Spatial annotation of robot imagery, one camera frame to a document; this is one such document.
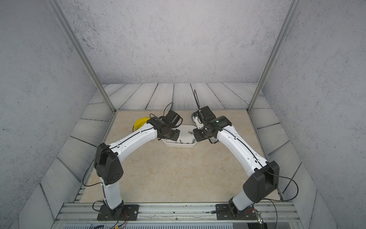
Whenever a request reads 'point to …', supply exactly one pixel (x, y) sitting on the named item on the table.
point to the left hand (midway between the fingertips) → (177, 136)
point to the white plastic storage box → (186, 139)
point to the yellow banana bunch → (139, 122)
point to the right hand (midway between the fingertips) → (198, 135)
